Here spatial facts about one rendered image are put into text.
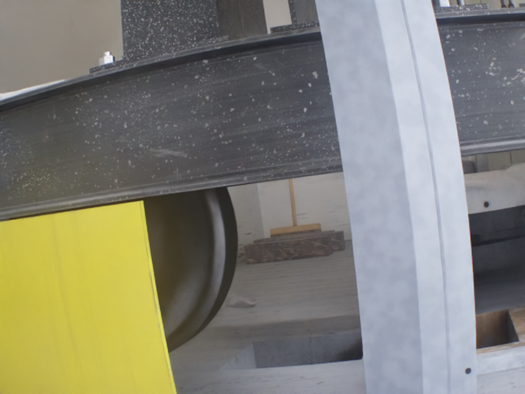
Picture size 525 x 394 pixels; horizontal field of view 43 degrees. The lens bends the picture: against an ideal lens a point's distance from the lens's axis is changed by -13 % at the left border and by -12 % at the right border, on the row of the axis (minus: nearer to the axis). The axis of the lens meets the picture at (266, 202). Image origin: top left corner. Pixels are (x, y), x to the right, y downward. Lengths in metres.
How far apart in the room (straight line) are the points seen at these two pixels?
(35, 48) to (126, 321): 1.35
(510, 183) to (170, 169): 1.13
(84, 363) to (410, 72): 0.82
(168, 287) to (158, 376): 0.39
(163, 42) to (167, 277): 0.58
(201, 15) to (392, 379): 0.74
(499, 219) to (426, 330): 1.03
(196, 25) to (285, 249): 2.64
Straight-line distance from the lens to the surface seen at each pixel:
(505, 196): 2.13
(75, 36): 2.77
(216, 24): 1.35
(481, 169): 2.59
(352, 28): 1.13
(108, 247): 1.34
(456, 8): 1.24
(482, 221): 2.11
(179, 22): 1.37
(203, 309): 1.65
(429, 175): 1.11
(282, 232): 4.45
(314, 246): 3.85
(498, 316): 1.88
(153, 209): 1.68
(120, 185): 1.41
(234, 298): 2.60
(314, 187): 4.64
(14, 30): 2.38
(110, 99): 1.43
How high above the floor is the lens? 0.40
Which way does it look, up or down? 1 degrees down
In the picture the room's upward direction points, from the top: 8 degrees counter-clockwise
